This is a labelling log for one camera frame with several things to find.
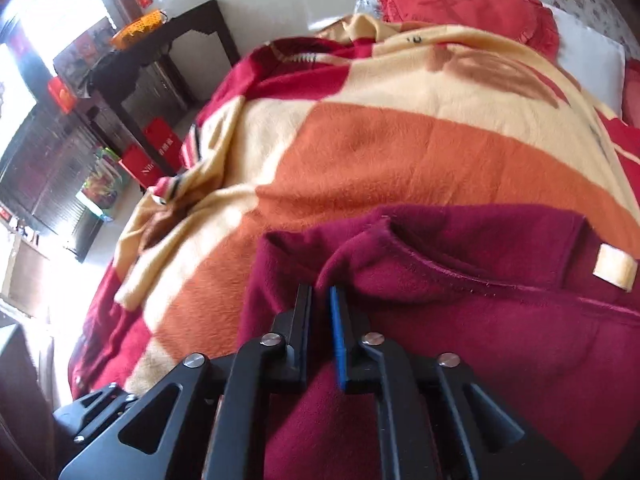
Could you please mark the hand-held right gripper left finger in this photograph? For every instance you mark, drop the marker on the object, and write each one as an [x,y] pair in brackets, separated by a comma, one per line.
[301,330]

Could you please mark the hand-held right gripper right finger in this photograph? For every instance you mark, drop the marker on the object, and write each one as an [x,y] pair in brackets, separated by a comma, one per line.
[340,340]

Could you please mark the maroon fleece sweater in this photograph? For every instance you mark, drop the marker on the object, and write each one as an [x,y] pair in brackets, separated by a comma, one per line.
[450,360]

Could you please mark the orange cream red blanket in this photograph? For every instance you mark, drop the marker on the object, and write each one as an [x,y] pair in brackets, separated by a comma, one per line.
[390,135]

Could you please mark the colourful snack package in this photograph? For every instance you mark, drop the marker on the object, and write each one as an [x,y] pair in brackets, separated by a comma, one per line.
[100,185]

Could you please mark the red gift box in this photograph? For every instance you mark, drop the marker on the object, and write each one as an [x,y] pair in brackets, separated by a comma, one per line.
[162,142]
[140,167]

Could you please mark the dark wooden cabinet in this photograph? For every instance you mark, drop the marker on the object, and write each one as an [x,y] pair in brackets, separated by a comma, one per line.
[45,175]

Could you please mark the small red box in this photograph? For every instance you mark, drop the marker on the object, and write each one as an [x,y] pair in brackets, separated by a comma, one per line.
[62,94]

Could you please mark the dark wooden side table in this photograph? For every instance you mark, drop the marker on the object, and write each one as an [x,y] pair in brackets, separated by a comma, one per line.
[190,30]

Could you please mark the orange woven basket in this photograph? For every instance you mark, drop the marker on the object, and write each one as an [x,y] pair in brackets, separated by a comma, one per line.
[137,27]

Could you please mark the framed colourful picture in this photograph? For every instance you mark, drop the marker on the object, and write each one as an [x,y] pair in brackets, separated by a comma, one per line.
[82,55]

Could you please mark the red heart-shaped frilled pillow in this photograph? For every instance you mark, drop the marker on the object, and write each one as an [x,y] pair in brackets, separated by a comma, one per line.
[465,0]

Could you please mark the white pillow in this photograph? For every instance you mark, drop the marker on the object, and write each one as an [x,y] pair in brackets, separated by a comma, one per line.
[590,55]

